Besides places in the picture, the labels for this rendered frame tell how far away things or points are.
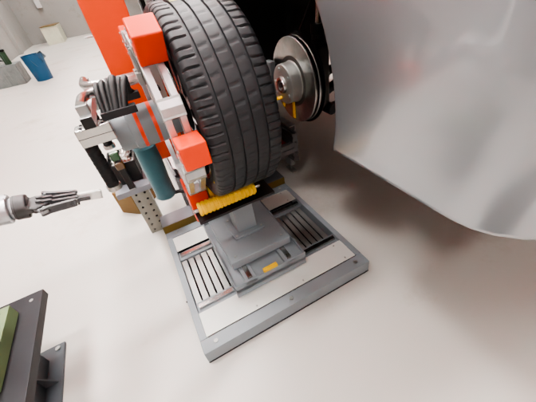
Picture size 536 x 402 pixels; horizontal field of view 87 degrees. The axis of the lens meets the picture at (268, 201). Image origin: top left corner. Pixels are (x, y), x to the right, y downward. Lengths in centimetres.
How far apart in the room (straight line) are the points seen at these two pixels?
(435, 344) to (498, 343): 22
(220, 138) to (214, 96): 11
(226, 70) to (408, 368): 118
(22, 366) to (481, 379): 156
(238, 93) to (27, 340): 114
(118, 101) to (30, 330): 94
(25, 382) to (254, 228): 97
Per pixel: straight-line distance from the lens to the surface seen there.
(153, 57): 86
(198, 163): 78
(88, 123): 88
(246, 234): 138
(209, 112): 79
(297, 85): 115
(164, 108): 82
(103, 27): 145
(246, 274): 132
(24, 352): 140
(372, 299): 142
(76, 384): 160
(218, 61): 83
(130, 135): 104
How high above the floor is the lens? 120
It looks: 38 degrees down
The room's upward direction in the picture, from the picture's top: 10 degrees counter-clockwise
